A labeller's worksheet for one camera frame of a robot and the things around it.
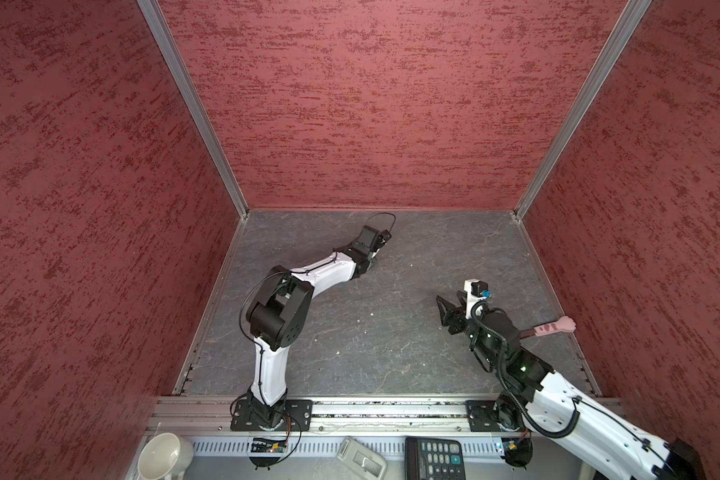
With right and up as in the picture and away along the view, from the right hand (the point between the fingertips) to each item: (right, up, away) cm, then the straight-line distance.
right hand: (444, 301), depth 78 cm
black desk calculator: (-6, -34, -12) cm, 36 cm away
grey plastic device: (-22, -34, -11) cm, 42 cm away
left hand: (-25, +13, +19) cm, 34 cm away
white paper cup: (-68, -33, -11) cm, 76 cm away
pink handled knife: (+39, -9, +10) cm, 42 cm away
